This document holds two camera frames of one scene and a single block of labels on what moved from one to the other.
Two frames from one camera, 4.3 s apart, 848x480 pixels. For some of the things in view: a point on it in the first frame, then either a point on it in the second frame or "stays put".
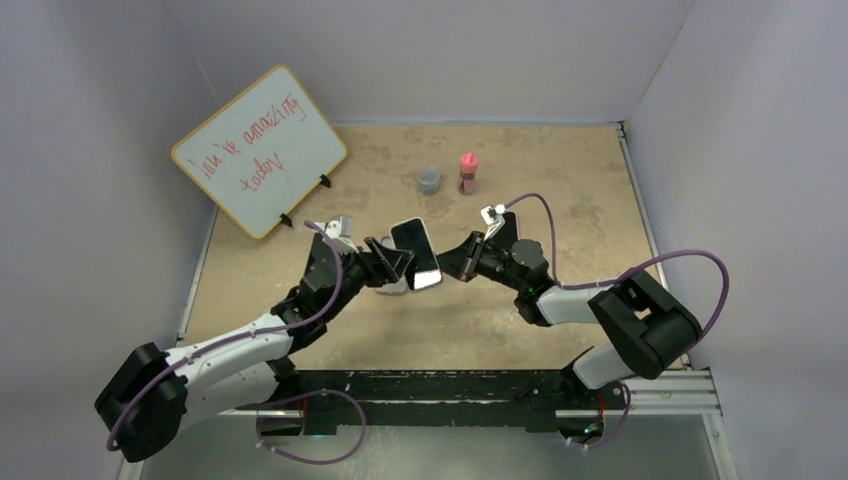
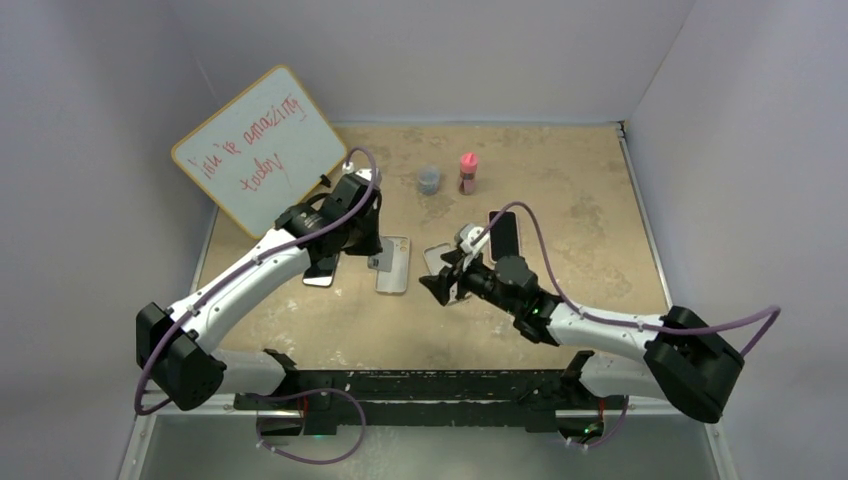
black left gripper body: (357, 277) to (364, 234)
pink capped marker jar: (469, 162) stays put
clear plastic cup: (428, 177) stays put
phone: (509, 233) stays put
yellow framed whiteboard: (264, 154) stays put
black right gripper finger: (461, 262) to (439, 285)
